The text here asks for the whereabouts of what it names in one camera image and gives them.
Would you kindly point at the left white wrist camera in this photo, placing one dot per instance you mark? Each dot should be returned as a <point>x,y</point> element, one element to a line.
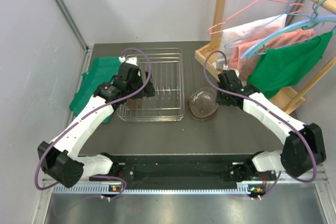
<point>130,60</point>

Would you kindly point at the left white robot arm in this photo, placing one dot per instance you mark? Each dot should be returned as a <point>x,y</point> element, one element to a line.
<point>60,158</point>

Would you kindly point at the pink wire hanger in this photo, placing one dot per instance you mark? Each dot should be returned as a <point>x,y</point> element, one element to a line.
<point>210,32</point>

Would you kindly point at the folded green t-shirt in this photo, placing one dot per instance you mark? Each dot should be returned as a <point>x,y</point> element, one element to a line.
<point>101,70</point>

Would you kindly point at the white hanging garment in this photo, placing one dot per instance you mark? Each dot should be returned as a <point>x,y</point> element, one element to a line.
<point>259,29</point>

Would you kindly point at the wire dish rack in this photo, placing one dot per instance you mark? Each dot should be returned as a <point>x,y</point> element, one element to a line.
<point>167,78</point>

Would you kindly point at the green hanging garment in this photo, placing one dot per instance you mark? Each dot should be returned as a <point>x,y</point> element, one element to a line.
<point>286,66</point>

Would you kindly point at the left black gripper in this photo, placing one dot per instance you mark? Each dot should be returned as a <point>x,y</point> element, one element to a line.
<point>148,92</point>

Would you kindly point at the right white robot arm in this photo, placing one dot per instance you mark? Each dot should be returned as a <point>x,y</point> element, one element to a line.
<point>303,144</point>

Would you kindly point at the clear glass plate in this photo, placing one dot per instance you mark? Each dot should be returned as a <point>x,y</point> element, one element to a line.
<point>203,101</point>

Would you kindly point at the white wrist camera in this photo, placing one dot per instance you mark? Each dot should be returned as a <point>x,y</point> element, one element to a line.
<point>226,68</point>
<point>130,60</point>

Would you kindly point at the wooden clothes rack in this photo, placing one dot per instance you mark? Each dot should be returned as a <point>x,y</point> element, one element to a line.
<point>287,99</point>

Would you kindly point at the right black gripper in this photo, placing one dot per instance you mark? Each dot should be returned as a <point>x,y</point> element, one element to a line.
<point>220,100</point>

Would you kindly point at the slotted cable duct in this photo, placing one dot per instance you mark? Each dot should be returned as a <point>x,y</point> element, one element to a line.
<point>114,188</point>

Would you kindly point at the aluminium frame profile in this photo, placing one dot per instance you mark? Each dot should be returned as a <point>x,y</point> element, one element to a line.
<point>71,23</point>

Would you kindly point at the light blue plastic hanger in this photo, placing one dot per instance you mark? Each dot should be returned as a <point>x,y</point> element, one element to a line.
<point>307,23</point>

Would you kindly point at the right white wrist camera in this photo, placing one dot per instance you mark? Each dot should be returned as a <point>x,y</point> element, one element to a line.
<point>226,68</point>

